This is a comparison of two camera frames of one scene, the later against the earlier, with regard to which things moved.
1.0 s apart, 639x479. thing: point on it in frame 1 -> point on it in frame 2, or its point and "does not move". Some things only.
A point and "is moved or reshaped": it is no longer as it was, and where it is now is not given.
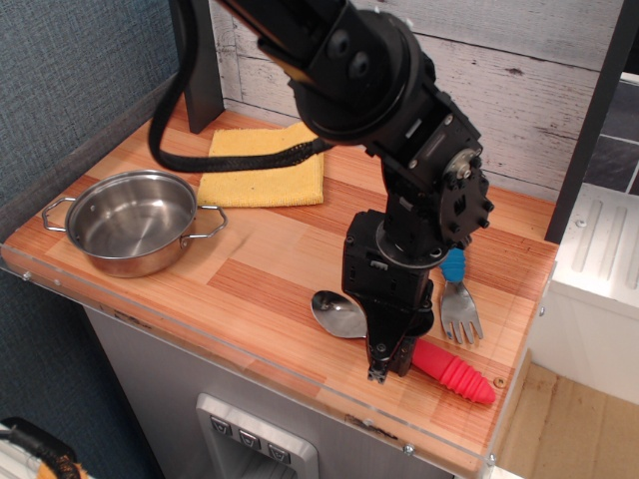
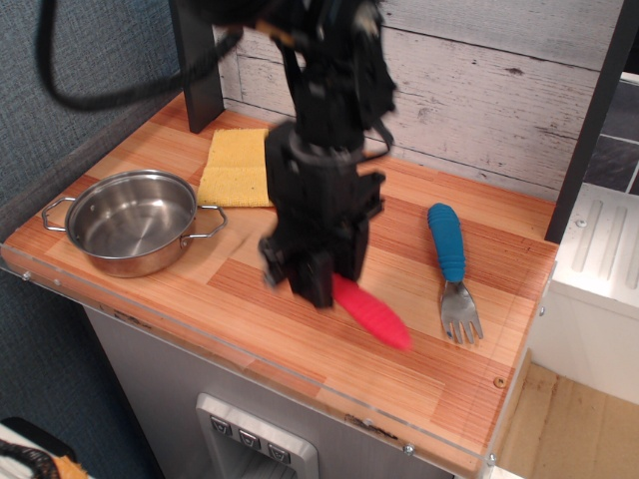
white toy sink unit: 587,323 does not move
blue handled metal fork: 456,306 does not move
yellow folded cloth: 294,185 does not move
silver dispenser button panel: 237,444 does not move
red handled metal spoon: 342,316 is moved or reshaped
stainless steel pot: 132,224 does not move
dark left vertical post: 204,95 does not move
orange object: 44,472 -> 68,469
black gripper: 396,299 -> 311,189
